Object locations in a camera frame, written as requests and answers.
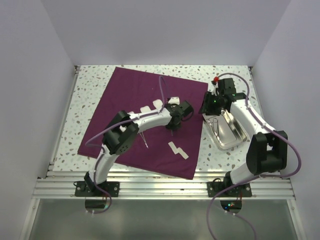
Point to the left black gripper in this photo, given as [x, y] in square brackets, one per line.
[173, 127]

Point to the white zigzag tape strip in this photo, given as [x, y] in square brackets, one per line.
[178, 150]

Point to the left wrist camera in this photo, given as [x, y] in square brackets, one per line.
[175, 100]

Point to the white gauze pad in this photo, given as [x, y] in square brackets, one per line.
[158, 104]
[122, 128]
[145, 109]

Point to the stainless steel tray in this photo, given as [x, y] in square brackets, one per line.
[231, 133]

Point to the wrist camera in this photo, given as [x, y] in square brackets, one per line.
[175, 100]
[217, 86]

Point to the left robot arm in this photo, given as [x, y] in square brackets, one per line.
[120, 134]

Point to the steel tweezers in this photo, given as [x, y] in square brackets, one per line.
[215, 126]

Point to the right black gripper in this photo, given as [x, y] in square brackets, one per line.
[206, 108]

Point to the purple cloth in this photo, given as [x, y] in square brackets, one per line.
[130, 90]

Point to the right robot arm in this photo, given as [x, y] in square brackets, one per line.
[268, 148]

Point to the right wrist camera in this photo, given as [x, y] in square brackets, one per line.
[217, 86]

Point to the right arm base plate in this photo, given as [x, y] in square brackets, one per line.
[222, 188]

